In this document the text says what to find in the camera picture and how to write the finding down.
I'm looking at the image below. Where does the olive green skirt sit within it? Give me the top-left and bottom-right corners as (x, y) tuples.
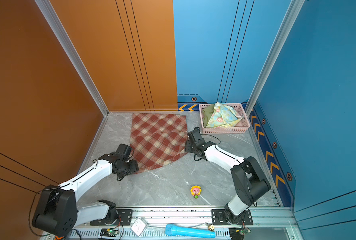
(202, 104), (215, 127)

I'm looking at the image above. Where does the cyan toy microphone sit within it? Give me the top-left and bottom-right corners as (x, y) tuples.
(165, 224), (216, 239)

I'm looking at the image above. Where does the left green circuit board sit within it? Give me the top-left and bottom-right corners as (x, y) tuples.
(100, 228), (120, 238)

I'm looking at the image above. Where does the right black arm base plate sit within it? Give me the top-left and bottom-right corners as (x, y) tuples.
(211, 209), (254, 226)

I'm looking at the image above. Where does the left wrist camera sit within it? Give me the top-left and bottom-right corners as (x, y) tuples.
(114, 144), (133, 159)

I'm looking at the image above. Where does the pink perforated plastic basket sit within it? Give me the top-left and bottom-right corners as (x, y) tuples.
(199, 103), (251, 134)

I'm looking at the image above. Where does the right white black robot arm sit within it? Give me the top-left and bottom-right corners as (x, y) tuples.
(185, 128), (271, 225)

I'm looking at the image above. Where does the white square card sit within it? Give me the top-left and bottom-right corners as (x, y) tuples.
(131, 218), (148, 237)

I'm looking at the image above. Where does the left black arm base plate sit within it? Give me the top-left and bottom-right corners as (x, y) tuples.
(90, 209), (133, 227)

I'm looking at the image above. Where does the floral pastel skirt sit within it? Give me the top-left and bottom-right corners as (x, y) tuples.
(205, 103), (242, 128)

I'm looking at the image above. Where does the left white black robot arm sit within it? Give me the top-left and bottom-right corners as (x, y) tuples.
(28, 154), (139, 237)

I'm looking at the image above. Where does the red plaid skirt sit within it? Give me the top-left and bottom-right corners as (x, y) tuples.
(130, 113), (188, 173)

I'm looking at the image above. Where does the yellow sunflower toy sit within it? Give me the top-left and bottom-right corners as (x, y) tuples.
(190, 186), (202, 199)

